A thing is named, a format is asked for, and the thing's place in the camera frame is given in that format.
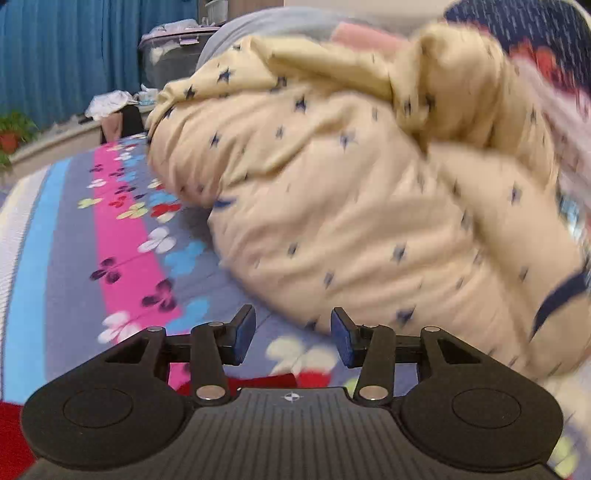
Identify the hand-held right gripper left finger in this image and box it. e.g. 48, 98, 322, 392
104, 304, 257, 407

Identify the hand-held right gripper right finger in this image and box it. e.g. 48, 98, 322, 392
329, 306, 485, 407

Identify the beige plush toy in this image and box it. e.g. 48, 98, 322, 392
146, 22, 591, 384

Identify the floral striped bed sheet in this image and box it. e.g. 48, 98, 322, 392
0, 131, 591, 480

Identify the dark chair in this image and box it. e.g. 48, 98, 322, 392
99, 105, 147, 145

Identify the white cloth pile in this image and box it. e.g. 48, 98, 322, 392
85, 90, 136, 119

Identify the pink cloth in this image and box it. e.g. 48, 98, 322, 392
332, 21, 419, 54

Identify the potted green plant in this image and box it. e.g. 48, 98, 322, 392
0, 111, 38, 172

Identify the grey pillow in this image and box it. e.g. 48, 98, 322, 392
196, 6, 354, 71

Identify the blue curtain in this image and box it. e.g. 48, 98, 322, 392
0, 0, 200, 134

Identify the navy red printed cloth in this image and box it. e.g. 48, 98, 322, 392
442, 0, 591, 153

